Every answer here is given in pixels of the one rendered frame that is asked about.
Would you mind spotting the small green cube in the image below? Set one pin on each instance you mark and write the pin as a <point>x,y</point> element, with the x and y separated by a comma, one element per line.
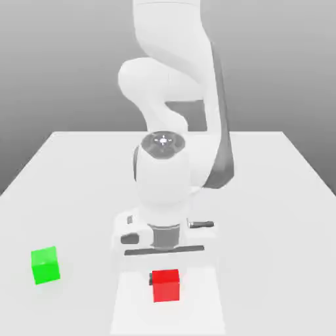
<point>45,265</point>

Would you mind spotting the small red cube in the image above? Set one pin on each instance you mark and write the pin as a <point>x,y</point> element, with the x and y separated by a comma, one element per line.
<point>166,286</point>

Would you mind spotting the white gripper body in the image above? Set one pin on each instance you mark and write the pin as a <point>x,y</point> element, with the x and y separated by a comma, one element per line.
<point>164,258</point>

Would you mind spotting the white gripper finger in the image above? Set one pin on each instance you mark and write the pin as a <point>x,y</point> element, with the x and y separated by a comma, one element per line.
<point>150,279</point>

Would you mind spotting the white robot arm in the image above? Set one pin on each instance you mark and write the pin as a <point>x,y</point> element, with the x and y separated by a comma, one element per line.
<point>162,178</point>

